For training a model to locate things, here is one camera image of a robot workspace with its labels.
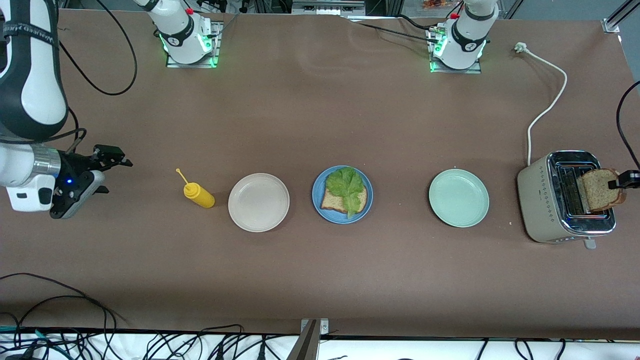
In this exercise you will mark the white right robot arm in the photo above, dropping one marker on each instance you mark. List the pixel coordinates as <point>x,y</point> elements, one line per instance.
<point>30,95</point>

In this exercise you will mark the beige plate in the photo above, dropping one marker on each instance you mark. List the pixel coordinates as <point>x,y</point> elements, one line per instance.
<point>258,202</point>

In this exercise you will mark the light green plate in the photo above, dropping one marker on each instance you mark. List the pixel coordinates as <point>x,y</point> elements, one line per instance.
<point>459,198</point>

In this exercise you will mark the aluminium corner bracket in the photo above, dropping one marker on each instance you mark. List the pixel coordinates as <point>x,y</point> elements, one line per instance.
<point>611,26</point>

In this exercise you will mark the brown bread slice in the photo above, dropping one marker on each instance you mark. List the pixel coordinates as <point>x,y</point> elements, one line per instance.
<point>597,192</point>
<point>332,202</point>

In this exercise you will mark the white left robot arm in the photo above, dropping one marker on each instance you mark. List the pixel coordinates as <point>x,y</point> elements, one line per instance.
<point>467,35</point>

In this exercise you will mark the beige chrome-topped toaster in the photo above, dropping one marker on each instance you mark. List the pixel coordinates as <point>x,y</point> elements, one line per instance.
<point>537,200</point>

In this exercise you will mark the colourful snack bag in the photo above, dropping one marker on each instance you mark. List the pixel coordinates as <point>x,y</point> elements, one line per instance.
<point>440,4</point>

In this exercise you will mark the yellow squeeze bottle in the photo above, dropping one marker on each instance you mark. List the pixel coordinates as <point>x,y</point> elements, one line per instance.
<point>200,196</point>

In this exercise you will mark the green lettuce leaf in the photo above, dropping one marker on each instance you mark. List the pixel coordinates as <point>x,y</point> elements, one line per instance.
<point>345,187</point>

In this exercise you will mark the blue plate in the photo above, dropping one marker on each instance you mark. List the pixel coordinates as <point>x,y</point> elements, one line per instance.
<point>316,192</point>

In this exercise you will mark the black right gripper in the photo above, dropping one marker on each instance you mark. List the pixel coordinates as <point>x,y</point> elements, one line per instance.
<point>75,163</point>

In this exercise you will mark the grey metal pole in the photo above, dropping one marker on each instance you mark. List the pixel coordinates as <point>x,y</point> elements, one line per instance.
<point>305,345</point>

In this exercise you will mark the grey metal equipment frame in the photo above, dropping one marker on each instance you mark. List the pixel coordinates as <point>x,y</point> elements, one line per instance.
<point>327,7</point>

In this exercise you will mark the small metal clamp bracket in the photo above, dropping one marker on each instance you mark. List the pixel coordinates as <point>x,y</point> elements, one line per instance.
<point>324,327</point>

